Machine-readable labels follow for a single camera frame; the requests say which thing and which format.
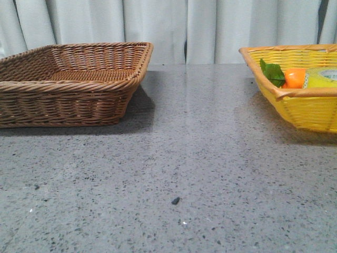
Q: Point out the small black debris chip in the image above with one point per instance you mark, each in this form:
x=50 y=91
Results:
x=175 y=201

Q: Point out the yellow tape roll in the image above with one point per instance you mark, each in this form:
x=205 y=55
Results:
x=320 y=77

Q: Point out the yellow wicker basket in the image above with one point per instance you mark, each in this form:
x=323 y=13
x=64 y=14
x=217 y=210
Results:
x=312 y=109

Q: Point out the orange toy carrot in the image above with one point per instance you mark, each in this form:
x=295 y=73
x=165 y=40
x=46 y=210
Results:
x=292 y=78

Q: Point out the brown wicker basket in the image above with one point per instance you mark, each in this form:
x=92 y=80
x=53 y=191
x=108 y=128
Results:
x=71 y=85

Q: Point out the white curtain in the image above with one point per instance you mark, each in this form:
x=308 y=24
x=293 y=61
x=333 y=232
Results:
x=183 y=32

